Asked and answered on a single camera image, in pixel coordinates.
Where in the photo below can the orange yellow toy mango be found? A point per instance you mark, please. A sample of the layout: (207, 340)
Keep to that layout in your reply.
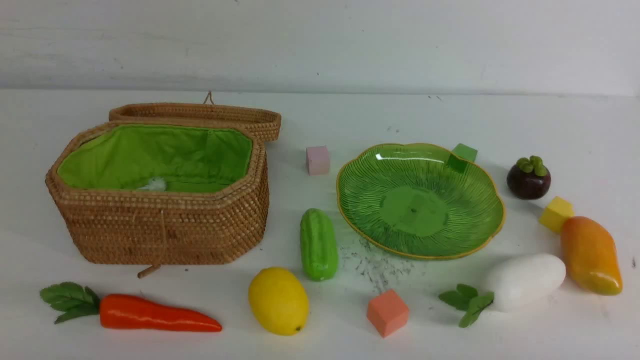
(590, 255)

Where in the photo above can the yellow foam cube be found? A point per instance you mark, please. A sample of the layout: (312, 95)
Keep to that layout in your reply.
(556, 213)

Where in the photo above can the green glass leaf plate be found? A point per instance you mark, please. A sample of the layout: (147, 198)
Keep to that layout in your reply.
(406, 201)

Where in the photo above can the orange foam cube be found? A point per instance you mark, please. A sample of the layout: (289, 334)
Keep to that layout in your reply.
(387, 312)

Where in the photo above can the orange toy carrot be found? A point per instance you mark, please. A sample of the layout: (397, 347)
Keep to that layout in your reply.
(123, 311)

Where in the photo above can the woven wicker basket green lining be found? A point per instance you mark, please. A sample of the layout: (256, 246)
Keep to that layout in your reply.
(158, 194)

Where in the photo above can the pink foam cube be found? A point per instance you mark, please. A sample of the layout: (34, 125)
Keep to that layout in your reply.
(317, 160)

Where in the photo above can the yellow toy lemon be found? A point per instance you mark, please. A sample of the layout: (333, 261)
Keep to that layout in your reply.
(278, 301)

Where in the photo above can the green foam cube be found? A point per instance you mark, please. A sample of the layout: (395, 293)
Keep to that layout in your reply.
(461, 158)

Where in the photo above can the dark purple toy mangosteen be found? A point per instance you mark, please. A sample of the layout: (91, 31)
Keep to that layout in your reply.
(529, 178)

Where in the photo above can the white toy radish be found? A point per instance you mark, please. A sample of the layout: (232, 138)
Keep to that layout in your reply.
(509, 285)

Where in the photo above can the woven wicker basket lid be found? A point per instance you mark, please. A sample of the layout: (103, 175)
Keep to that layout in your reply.
(263, 124)

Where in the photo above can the green toy cucumber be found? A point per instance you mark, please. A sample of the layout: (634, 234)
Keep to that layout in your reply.
(319, 248)

